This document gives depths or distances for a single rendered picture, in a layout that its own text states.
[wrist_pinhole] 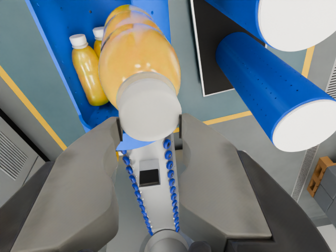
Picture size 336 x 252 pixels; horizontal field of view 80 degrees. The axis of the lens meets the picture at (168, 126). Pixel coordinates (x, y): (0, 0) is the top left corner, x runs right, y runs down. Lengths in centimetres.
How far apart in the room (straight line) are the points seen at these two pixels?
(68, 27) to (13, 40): 131
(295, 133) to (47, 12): 94
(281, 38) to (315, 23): 9
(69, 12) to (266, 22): 52
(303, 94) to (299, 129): 15
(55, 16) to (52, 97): 149
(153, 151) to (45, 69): 124
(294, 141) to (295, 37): 47
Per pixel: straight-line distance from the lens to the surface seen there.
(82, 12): 66
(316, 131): 105
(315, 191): 383
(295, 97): 94
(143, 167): 102
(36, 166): 243
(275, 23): 69
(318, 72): 238
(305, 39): 76
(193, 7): 151
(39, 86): 204
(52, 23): 60
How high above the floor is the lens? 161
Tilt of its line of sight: 50 degrees down
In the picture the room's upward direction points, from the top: 172 degrees clockwise
